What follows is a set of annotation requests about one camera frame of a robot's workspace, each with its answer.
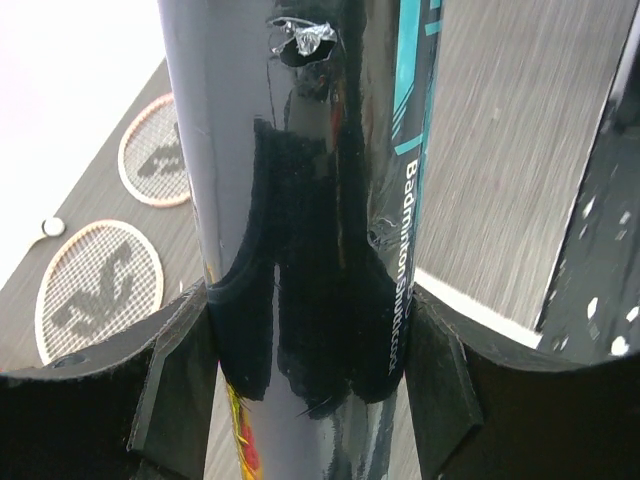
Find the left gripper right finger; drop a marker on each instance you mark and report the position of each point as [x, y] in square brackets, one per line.
[484, 406]

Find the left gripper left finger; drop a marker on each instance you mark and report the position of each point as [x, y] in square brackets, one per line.
[136, 406]

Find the black shuttlecock tube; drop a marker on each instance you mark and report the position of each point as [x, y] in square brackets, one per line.
[304, 128]

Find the left pink badminton racket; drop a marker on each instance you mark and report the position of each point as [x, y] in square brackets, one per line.
[106, 277]

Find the pink badminton racket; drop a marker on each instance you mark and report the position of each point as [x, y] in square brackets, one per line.
[106, 277]
[150, 160]

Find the right pink badminton racket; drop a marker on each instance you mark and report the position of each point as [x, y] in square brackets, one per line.
[150, 160]

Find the white shuttlecock at back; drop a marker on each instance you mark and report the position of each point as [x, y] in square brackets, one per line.
[49, 228]

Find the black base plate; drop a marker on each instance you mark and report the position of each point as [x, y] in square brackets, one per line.
[591, 310]

